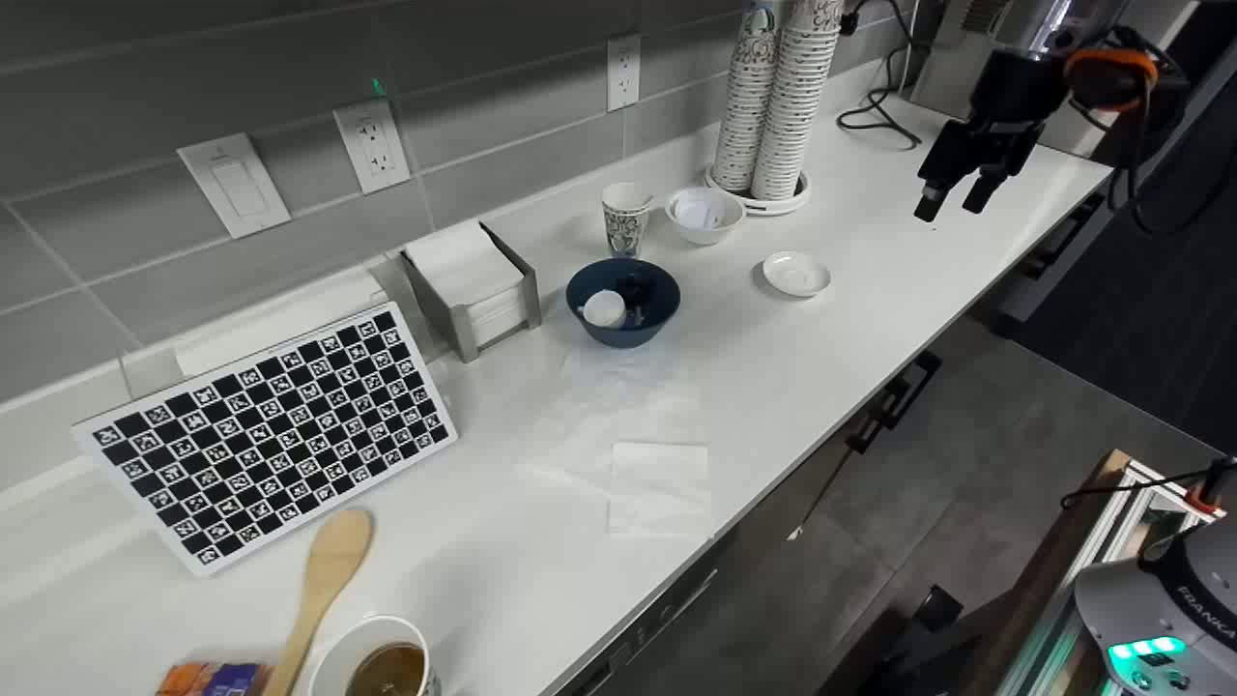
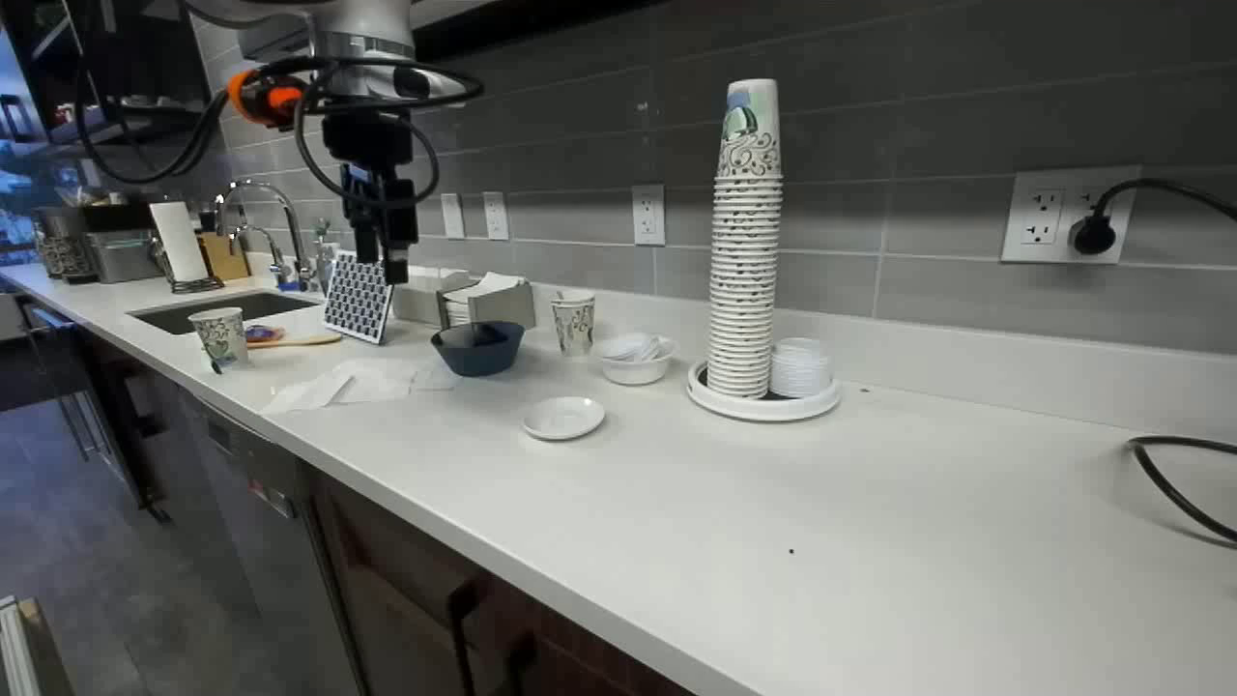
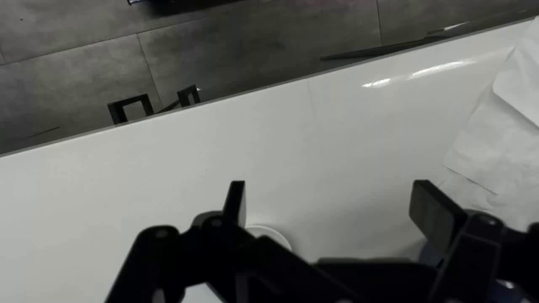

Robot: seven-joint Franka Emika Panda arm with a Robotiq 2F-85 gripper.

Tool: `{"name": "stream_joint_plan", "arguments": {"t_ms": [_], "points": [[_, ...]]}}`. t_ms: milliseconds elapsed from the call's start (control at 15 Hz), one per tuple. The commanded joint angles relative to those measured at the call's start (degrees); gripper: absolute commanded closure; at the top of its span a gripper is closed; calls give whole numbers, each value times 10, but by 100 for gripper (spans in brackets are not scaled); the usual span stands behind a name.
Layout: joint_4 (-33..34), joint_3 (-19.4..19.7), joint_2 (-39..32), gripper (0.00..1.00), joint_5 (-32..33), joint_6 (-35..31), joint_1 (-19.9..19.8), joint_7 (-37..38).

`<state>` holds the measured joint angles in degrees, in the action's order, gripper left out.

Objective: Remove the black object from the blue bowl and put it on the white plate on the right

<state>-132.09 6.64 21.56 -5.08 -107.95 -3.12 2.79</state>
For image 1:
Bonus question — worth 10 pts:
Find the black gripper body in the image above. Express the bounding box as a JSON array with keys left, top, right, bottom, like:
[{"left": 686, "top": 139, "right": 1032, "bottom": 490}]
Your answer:
[{"left": 921, "top": 120, "right": 1045, "bottom": 186}]

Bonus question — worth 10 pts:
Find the small black object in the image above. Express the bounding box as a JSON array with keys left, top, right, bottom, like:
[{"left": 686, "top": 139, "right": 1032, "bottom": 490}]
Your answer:
[{"left": 622, "top": 294, "right": 646, "bottom": 326}]

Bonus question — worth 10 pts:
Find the small white plate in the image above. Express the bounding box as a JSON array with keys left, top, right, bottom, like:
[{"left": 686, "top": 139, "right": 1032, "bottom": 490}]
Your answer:
[{"left": 756, "top": 251, "right": 829, "bottom": 303}]

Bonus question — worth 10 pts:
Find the white bowl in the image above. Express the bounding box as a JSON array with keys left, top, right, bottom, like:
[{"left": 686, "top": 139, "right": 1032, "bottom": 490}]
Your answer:
[{"left": 665, "top": 186, "right": 747, "bottom": 247}]

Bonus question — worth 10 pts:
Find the blue bowl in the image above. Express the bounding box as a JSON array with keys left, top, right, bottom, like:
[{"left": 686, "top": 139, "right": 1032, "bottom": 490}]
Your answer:
[{"left": 564, "top": 259, "right": 681, "bottom": 347}]

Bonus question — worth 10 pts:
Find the white object in bowl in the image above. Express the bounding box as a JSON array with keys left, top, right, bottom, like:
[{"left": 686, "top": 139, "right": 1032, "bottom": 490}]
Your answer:
[{"left": 579, "top": 289, "right": 625, "bottom": 330}]

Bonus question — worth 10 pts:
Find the white round cup tray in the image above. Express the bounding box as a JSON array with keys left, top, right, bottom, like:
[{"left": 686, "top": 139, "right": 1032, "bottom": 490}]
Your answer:
[{"left": 698, "top": 165, "right": 813, "bottom": 220}]

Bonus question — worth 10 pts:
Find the tall paper cup stack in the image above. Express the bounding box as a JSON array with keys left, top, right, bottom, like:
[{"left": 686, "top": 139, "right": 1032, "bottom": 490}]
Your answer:
[{"left": 752, "top": 0, "right": 846, "bottom": 197}]

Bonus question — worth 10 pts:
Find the patterned paper cup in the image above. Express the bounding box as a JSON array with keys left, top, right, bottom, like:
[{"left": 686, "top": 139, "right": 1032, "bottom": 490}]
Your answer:
[{"left": 604, "top": 182, "right": 652, "bottom": 256}]

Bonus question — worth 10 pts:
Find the metal napkin dispenser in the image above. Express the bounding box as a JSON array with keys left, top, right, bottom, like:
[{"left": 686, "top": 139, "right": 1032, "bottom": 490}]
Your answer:
[{"left": 403, "top": 220, "right": 542, "bottom": 361}]

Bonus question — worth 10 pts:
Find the grey device with green light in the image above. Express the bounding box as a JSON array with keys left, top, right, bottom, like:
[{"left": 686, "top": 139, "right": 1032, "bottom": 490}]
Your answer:
[{"left": 1073, "top": 518, "right": 1237, "bottom": 696}]

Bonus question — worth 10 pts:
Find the wooden spoon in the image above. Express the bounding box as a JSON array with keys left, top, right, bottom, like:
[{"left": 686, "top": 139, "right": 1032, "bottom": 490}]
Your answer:
[{"left": 261, "top": 506, "right": 373, "bottom": 696}]

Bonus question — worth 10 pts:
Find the white mug with liquid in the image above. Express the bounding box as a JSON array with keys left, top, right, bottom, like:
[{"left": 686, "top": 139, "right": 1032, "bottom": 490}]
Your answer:
[{"left": 304, "top": 615, "right": 436, "bottom": 696}]

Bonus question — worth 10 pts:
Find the checkered calibration board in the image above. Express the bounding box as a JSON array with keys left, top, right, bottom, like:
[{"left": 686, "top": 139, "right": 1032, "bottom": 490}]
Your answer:
[{"left": 74, "top": 303, "right": 456, "bottom": 575}]

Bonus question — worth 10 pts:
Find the orange and blue packet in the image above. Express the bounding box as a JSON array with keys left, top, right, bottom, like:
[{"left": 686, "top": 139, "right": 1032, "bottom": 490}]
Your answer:
[{"left": 154, "top": 662, "right": 266, "bottom": 696}]

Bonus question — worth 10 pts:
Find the black power cable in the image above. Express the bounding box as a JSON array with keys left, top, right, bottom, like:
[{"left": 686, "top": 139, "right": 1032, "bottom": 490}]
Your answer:
[{"left": 833, "top": 0, "right": 929, "bottom": 151}]

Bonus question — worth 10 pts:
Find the white wall outlet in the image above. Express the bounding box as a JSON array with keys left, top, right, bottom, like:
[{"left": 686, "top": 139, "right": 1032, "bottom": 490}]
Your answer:
[
  {"left": 607, "top": 36, "right": 641, "bottom": 108},
  {"left": 332, "top": 100, "right": 411, "bottom": 195}
]

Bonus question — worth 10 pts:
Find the white light switch plate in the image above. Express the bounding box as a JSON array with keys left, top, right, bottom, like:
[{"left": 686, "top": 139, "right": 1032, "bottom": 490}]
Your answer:
[{"left": 176, "top": 130, "right": 290, "bottom": 237}]

